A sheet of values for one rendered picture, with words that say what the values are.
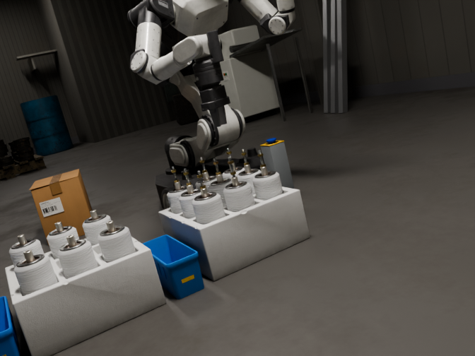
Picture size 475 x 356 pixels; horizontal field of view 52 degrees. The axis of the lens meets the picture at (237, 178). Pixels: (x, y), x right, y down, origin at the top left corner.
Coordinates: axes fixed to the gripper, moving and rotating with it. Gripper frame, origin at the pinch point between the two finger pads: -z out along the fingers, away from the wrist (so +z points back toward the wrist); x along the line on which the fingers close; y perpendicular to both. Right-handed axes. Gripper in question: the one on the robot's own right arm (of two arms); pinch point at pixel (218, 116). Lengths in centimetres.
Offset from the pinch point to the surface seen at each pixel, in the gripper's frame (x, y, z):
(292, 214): 8.6, -14.2, -38.3
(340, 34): 315, 65, 20
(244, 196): -2.7, -4.3, -27.2
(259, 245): -4.8, -6.5, -43.7
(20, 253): -50, 51, -25
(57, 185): 18, 117, -21
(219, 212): -11.3, 1.0, -29.1
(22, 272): -63, 31, -25
